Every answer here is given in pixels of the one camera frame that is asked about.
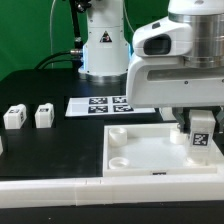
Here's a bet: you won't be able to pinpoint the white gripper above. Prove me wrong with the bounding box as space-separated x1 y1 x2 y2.
126 16 224 132

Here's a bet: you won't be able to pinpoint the white square table top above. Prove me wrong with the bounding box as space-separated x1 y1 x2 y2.
103 123 218 177

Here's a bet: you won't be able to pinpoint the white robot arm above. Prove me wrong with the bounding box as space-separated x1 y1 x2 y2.
80 0 224 109

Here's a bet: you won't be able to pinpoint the white sheet with markers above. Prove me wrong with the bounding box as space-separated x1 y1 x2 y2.
65 96 155 117

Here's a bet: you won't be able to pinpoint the white L-shaped obstacle fence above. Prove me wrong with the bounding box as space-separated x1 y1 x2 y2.
0 140 224 208

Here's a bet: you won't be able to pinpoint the white part at left edge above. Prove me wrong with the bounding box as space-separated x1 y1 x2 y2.
0 136 3 156

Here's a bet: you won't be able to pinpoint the black cables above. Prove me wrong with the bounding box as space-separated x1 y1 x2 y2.
34 49 84 70

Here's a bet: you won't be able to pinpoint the white cable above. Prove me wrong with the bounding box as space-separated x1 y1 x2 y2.
49 0 58 69

